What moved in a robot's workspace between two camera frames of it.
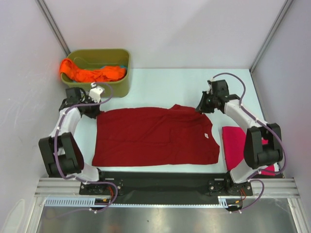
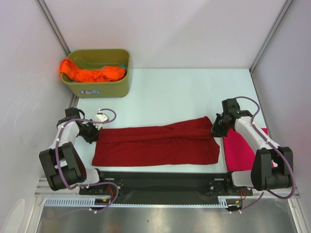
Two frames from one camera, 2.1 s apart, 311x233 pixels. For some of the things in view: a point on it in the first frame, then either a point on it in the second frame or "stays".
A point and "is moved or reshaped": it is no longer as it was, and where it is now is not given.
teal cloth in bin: (121, 66) stays
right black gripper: (202, 108) to (215, 132)
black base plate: (141, 187) stays
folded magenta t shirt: (234, 139) stays
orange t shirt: (100, 74) stays
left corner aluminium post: (54, 27) stays
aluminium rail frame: (59, 187) stays
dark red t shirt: (164, 135) is moved or reshaped
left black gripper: (95, 113) to (95, 137)
